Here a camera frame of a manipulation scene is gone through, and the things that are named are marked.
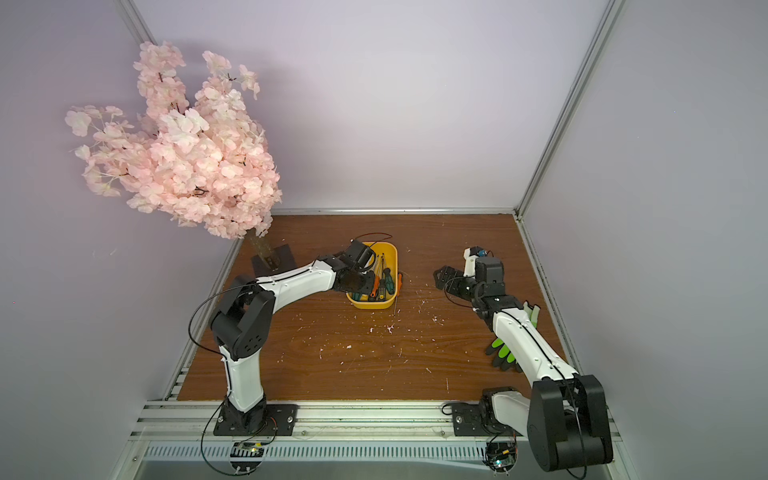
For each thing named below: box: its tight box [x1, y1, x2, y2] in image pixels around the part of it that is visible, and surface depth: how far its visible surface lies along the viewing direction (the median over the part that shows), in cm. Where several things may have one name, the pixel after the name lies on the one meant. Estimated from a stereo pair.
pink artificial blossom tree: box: [66, 41, 282, 240], surface depth 60 cm
